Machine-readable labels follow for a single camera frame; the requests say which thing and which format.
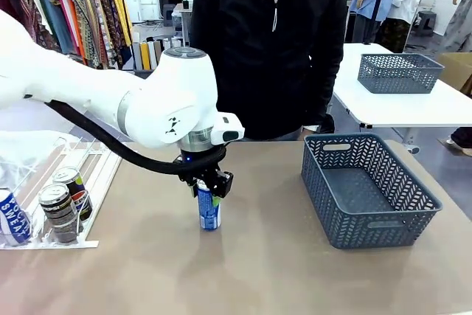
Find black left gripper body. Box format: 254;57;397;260
176;150;226;184

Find blue slim drink can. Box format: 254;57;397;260
196;179;223;232

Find black grey textured Pepsi can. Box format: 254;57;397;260
38;182;80;246

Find grey plastic basket with handles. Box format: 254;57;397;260
300;132;443;250

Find blue Pocari Sweat can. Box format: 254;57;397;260
0;188;32;247

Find white clear can dispenser rack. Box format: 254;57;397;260
0;136;128;250

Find black Pepsi logo can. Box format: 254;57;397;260
52;166;94;223

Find row of coloured sample boards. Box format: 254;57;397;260
131;35;182;72

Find person in black jacket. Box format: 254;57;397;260
189;0;350;142

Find white translucent plastic sheet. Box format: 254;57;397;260
0;130;80;191

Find rack of colourful hanging garments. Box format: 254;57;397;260
0;0;134;69

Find white side table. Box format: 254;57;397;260
330;42;472;146

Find grey plastic lattice basket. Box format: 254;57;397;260
357;52;445;95

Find black garment stand pole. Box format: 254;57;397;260
363;0;392;45

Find shoe of seated person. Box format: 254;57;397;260
445;126;472;156

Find grey plastic stool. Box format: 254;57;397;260
417;10;438;38

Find brown cardboard box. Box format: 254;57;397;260
437;52;472;95

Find mannequin in grey dress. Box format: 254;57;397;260
440;0;472;53

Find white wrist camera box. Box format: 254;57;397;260
211;112;246;145

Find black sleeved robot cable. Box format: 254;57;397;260
24;93;228;183

